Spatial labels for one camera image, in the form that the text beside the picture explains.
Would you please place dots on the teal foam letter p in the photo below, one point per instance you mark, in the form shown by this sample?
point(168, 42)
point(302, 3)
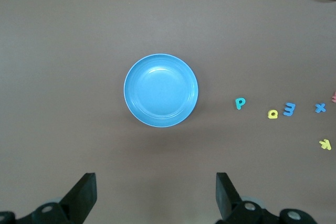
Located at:
point(237, 106)

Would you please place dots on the yellow foam letter a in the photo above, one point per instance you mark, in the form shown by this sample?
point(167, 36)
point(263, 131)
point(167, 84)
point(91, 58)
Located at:
point(268, 115)

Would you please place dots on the blue foam letter m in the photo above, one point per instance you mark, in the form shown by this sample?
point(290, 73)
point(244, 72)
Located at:
point(293, 109)

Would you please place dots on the brown table cover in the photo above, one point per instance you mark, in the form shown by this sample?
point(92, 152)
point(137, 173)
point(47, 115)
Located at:
point(52, 51)

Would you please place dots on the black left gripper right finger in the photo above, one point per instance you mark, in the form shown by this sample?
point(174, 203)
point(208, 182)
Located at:
point(228, 203)

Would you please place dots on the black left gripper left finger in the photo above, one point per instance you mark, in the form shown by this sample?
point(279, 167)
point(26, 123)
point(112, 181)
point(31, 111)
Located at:
point(78, 203)

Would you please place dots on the yellow foam letter k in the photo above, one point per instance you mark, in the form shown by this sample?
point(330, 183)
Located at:
point(326, 144)

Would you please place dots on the blue plate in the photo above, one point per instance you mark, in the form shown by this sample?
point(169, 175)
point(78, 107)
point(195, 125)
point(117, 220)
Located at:
point(160, 90)

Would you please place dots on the blue foam letter x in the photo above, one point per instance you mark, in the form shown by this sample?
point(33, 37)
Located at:
point(320, 108)

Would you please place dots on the salmon foam letter f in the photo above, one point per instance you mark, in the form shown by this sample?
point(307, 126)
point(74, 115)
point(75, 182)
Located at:
point(334, 98)

